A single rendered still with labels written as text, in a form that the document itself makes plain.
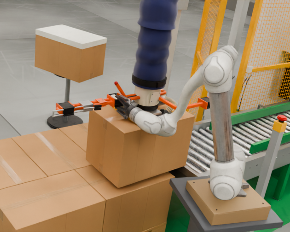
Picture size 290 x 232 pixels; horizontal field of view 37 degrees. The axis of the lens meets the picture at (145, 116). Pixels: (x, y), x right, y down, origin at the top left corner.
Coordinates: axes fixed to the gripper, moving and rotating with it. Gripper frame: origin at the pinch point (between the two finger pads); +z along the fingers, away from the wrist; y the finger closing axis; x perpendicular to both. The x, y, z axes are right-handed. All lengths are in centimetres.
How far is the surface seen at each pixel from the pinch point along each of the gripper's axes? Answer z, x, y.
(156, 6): -7, 16, -61
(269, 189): -21, 183, 112
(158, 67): -9.6, 23.1, -23.1
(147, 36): -3.4, 15.6, -41.3
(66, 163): 29, -14, 59
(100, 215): -21, -16, 69
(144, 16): -1, 14, -53
